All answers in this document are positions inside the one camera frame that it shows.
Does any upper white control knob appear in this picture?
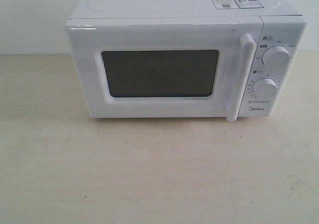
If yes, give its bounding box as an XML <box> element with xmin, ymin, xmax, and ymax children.
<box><xmin>262</xmin><ymin>46</ymin><xmax>290</xmax><ymax>67</ymax></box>

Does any lower white control knob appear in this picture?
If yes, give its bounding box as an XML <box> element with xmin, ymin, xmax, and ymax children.
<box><xmin>252</xmin><ymin>78</ymin><xmax>278</xmax><ymax>99</ymax></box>

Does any blue white label sticker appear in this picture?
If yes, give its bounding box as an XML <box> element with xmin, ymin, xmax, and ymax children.
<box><xmin>212</xmin><ymin>0</ymin><xmax>264</xmax><ymax>9</ymax></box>

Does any white control knob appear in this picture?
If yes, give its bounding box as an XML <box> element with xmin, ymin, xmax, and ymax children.
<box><xmin>262</xmin><ymin>46</ymin><xmax>290</xmax><ymax>67</ymax></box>
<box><xmin>252</xmin><ymin>78</ymin><xmax>278</xmax><ymax>99</ymax></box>

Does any white microwave oven body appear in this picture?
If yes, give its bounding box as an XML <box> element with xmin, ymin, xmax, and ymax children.
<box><xmin>68</xmin><ymin>0</ymin><xmax>307</xmax><ymax>118</ymax></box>

